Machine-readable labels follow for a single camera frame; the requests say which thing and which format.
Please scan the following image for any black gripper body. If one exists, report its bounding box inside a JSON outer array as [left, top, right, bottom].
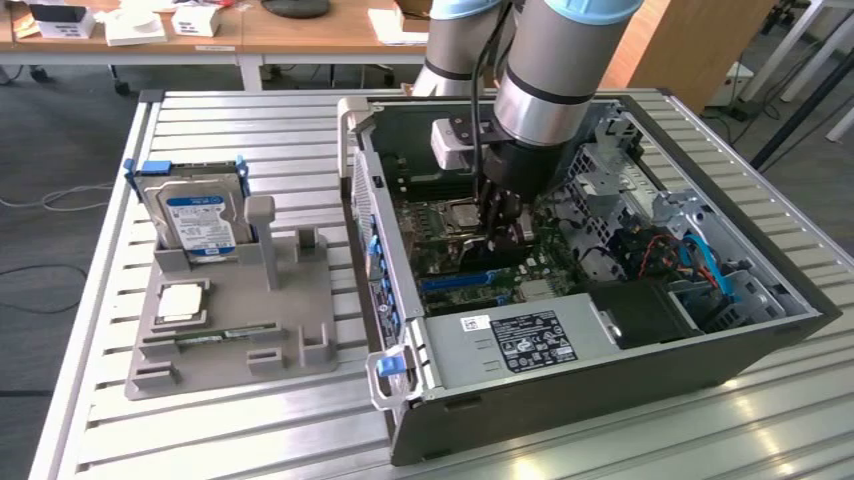
[[482, 139, 563, 205]]

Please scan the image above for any black Nvidia graphics card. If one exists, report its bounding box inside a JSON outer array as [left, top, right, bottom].
[[454, 232, 535, 272]]

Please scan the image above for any green motherboard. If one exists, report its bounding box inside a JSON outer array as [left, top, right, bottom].
[[393, 172, 595, 317]]

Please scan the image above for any silver chipset heatsink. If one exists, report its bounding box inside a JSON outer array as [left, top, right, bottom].
[[519, 279, 557, 302]]

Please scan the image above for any grey power supply unit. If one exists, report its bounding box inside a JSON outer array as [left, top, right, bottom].
[[422, 292, 621, 392]]

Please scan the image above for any blue case latch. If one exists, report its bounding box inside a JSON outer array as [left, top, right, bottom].
[[375, 349, 407, 380]]

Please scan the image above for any white paper stack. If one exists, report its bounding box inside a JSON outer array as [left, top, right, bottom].
[[367, 8, 430, 47]]

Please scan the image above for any wooden cabinet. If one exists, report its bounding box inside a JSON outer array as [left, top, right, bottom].
[[597, 0, 782, 114]]

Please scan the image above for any brown cardboard box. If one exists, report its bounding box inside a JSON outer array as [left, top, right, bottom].
[[393, 0, 437, 21]]

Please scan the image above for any white floor box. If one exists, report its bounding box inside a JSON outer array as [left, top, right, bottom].
[[722, 61, 757, 109]]

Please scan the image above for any open black PC case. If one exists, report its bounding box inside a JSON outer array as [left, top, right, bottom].
[[337, 89, 844, 467]]

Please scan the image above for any metal disk bay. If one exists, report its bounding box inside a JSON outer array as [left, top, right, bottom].
[[657, 189, 824, 335]]

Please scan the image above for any grey parts rack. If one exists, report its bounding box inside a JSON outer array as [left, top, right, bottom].
[[124, 194, 342, 402]]

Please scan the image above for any wooden desk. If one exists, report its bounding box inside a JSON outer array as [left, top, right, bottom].
[[0, 0, 509, 94]]

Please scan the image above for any hard disk with blue caddy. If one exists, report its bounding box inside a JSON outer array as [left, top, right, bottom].
[[122, 154, 252, 265]]

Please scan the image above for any spare green RAM stick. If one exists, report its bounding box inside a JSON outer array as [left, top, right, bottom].
[[174, 324, 279, 347]]

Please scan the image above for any black round base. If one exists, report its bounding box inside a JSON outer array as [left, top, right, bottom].
[[259, 0, 334, 19]]

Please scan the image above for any spare silver CPU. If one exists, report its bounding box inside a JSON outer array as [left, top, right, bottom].
[[155, 284, 206, 322]]

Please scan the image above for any white printed box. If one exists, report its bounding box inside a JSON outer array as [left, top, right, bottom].
[[171, 5, 223, 38]]

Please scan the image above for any white stacked box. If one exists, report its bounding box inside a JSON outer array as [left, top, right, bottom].
[[103, 7, 167, 48]]

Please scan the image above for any white box with black top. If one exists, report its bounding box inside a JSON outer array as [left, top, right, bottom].
[[30, 4, 96, 39]]

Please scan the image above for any orange packet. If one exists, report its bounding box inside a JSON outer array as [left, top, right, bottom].
[[11, 11, 43, 40]]

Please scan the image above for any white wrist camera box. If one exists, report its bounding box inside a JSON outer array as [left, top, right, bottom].
[[429, 116, 494, 172]]

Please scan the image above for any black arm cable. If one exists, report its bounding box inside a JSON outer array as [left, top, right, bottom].
[[469, 0, 517, 201]]

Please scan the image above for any orange wire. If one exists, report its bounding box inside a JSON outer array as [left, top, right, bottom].
[[639, 233, 690, 277]]

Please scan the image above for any black fan duct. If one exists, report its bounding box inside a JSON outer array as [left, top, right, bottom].
[[590, 279, 704, 351]]

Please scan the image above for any blue wire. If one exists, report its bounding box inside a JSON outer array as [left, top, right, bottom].
[[685, 231, 737, 305]]

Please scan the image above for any white desk frame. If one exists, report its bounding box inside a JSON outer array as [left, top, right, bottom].
[[737, 0, 854, 144]]

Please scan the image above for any white floor cable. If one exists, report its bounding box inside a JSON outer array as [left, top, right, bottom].
[[0, 181, 116, 212]]

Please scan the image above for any black floor cable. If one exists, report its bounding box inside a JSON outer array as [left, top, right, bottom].
[[0, 263, 87, 317]]

